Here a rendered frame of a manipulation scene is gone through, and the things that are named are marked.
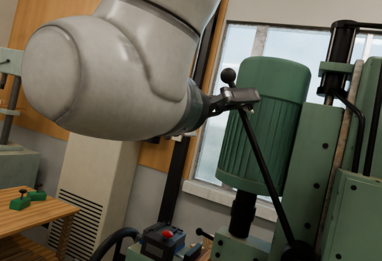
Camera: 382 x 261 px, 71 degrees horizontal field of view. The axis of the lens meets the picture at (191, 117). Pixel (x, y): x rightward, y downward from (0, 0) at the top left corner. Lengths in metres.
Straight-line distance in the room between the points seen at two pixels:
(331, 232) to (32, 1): 3.45
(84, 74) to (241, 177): 0.48
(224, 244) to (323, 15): 1.78
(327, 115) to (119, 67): 0.49
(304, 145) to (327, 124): 0.06
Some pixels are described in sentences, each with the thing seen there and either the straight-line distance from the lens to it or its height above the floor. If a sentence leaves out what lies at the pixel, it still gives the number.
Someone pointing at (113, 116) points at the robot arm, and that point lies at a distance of 0.22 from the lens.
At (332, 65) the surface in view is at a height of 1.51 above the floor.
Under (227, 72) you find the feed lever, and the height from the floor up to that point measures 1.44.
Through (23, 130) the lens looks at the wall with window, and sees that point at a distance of 3.29.
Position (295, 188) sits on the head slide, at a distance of 0.62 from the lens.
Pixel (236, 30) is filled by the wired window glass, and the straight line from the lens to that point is 2.27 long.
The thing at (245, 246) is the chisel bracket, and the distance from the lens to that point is 0.71.
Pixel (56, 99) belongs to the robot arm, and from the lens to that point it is 0.21.
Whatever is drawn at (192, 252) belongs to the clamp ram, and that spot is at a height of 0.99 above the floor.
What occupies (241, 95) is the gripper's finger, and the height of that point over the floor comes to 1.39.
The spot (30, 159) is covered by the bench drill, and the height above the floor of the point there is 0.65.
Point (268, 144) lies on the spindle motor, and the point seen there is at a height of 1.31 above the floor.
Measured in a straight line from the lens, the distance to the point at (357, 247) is 0.52.
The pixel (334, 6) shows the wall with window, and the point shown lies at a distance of 2.21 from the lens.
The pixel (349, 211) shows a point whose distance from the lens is 0.50.
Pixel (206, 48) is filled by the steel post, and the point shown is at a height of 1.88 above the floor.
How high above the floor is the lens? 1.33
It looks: level
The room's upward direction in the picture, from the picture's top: 13 degrees clockwise
